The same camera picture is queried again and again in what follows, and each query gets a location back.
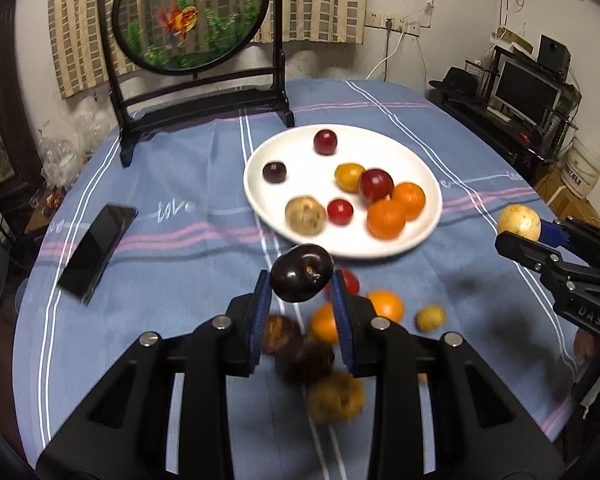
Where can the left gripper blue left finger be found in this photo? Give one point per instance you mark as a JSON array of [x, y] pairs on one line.
[[249, 315]]

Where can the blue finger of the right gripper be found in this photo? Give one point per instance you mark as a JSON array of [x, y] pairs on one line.
[[528, 253], [552, 234]]

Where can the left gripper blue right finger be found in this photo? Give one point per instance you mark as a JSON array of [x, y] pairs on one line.
[[358, 328]]

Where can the pale cream round fruit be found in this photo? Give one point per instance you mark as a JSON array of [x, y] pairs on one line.
[[520, 220]]

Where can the small orange tangerine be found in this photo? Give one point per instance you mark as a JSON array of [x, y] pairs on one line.
[[387, 304], [323, 325]]

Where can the small red cherry tomato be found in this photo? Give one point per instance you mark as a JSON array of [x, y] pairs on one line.
[[350, 280]]

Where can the small olive longan fruit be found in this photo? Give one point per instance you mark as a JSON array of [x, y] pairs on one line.
[[430, 318]]

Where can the striped beige pepino fruit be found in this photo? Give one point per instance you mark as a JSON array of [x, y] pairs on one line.
[[336, 398]]

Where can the dark purple plum front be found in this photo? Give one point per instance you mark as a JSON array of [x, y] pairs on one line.
[[301, 273]]

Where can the speckled beige passion fruit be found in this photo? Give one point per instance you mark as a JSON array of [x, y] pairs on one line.
[[304, 361]]

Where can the tan round fruit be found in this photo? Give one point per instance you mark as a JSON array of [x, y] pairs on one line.
[[305, 215]]

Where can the large orange mandarin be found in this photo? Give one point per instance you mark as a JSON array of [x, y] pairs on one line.
[[412, 197], [386, 219]]

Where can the dark purple small plum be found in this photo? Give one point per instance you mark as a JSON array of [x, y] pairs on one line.
[[274, 172]]

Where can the large red plum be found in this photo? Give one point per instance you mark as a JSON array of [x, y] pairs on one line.
[[375, 184]]

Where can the orange yellow small fruit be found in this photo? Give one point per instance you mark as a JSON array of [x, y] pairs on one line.
[[348, 176]]

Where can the person right hand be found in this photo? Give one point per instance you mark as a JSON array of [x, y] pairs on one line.
[[585, 346]]

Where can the cardboard box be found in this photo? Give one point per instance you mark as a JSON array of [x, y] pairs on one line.
[[552, 189]]

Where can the white plastic bucket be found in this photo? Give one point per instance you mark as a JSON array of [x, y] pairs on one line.
[[580, 169]]

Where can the blue striped tablecloth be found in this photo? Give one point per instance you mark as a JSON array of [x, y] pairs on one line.
[[195, 244]]

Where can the black desk shelf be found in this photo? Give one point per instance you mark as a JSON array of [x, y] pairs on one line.
[[529, 149]]

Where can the computer monitor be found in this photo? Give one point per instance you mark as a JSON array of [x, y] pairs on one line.
[[526, 93]]

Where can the black smartphone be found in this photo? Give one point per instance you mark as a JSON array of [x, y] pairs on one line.
[[88, 262]]

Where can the black hat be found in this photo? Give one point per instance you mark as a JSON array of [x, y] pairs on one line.
[[457, 82]]

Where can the black speaker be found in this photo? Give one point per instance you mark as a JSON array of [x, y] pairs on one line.
[[554, 56]]

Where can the goldfish round screen ornament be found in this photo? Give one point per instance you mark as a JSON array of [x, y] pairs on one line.
[[147, 99]]

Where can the checked beige curtain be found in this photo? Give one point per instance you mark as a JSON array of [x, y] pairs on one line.
[[183, 33]]

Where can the wall power strip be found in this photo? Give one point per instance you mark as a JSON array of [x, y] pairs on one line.
[[374, 19]]

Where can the dark framed wall painting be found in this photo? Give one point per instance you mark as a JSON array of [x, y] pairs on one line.
[[20, 165]]

